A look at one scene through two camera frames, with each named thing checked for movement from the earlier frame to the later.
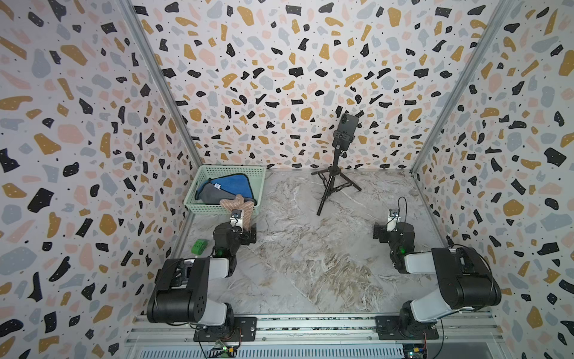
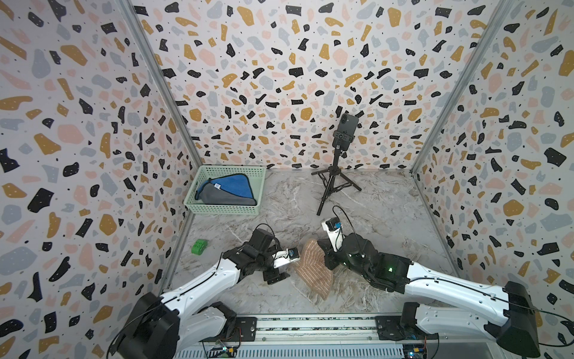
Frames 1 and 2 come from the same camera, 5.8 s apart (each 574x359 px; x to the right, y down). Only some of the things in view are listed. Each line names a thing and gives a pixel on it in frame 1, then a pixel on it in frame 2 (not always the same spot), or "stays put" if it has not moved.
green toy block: x=199 y=246 stays put
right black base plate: x=388 y=328 stays put
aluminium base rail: x=178 y=330 stays put
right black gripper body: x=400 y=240 → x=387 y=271
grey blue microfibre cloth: x=227 y=186 stays put
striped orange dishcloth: x=238 y=203 → x=312 y=270
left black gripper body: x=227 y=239 → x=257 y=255
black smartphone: x=347 y=123 stays put
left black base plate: x=238 y=329 stays put
